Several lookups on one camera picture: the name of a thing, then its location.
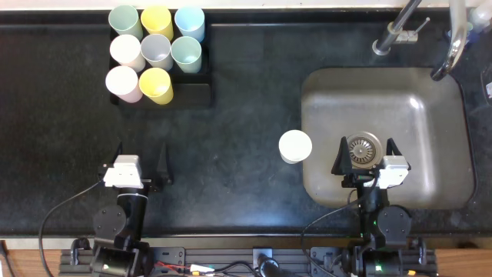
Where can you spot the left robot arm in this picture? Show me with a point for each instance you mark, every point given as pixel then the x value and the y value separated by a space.
pixel 109 222

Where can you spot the grey cup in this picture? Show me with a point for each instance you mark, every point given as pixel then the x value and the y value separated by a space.
pixel 155 49

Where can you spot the clear jar with label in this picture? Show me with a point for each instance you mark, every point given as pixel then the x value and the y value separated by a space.
pixel 488 86

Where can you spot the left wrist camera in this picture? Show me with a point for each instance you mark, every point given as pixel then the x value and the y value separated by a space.
pixel 123 171

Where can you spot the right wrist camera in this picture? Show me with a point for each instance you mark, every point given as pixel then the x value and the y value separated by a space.
pixel 393 171

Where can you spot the blue cup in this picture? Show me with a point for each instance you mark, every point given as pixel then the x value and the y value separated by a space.
pixel 189 21

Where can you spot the white cup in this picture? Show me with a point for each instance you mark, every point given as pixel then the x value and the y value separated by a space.
pixel 125 50
pixel 294 146

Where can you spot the green cup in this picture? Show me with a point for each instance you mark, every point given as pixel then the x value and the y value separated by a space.
pixel 186 52
pixel 123 19

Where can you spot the yellow cup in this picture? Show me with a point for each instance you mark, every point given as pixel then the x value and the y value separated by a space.
pixel 155 19
pixel 155 82

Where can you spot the mounting rail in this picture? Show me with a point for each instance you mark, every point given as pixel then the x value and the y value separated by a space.
pixel 230 258

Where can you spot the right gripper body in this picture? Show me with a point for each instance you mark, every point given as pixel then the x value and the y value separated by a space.
pixel 357 180

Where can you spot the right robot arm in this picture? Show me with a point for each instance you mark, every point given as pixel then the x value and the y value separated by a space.
pixel 394 225

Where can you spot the pink cup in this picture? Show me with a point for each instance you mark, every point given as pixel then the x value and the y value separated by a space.
pixel 121 81

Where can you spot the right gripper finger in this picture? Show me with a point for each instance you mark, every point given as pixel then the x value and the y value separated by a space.
pixel 343 159
pixel 393 148

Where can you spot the black tray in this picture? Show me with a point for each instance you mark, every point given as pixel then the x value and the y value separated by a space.
pixel 192 94

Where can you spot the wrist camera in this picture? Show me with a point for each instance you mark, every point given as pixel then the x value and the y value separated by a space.
pixel 123 171
pixel 393 171

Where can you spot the steel tap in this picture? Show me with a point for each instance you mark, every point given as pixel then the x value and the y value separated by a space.
pixel 457 38

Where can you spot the blue soap bottle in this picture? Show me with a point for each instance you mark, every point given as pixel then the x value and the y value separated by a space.
pixel 479 19

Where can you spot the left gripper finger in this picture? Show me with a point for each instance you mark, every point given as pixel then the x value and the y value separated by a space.
pixel 164 163
pixel 118 149

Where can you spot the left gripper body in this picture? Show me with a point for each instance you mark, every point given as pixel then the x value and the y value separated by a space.
pixel 157 184

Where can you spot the steel sink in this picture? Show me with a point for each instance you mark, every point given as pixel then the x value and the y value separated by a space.
pixel 415 127

